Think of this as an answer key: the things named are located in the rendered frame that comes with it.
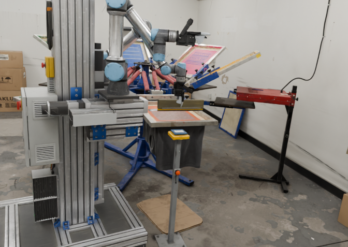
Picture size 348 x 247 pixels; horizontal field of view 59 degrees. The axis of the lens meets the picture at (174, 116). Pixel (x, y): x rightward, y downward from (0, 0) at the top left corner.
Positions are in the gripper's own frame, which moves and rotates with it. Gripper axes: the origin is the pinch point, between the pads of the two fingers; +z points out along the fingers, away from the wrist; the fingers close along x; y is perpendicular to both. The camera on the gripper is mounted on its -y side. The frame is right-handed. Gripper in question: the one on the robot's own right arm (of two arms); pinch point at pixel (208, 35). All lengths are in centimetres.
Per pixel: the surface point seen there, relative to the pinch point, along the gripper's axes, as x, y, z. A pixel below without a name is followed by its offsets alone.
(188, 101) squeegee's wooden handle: -66, 46, -4
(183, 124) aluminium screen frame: -54, 64, -8
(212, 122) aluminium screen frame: -62, 62, 17
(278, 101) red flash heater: -135, 45, 99
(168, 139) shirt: -63, 79, -19
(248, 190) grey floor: -143, 150, 79
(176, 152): -35, 83, -13
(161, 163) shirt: -65, 101, -23
